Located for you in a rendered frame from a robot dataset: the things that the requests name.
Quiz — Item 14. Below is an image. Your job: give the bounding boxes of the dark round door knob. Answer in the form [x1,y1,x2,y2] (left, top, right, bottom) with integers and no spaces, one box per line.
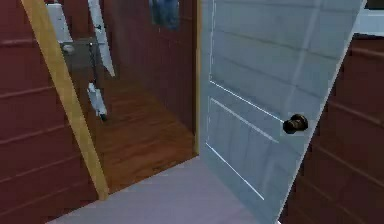
[282,113,309,135]

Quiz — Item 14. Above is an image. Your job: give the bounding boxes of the pale grey room door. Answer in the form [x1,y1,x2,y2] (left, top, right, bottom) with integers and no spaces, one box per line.
[198,0,364,224]

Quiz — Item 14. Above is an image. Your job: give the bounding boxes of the white window frame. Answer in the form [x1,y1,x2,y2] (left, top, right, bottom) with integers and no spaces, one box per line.
[352,0,384,38]

